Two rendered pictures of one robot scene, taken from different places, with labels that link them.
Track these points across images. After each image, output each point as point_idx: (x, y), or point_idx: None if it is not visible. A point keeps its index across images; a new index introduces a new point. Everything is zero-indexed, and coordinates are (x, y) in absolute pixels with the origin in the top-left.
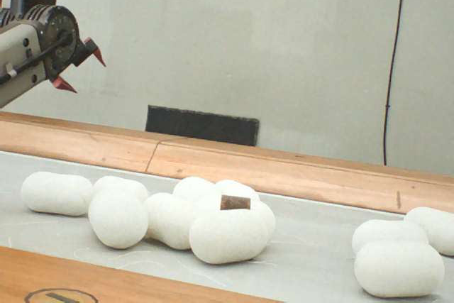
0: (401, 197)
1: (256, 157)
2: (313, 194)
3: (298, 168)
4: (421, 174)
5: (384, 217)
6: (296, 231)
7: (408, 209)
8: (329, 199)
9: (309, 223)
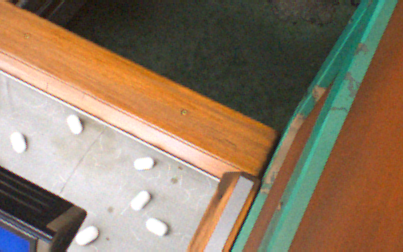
0: (48, 85)
1: None
2: (18, 75)
3: (13, 61)
4: (70, 61)
5: (36, 97)
6: None
7: (49, 91)
8: (23, 79)
9: None
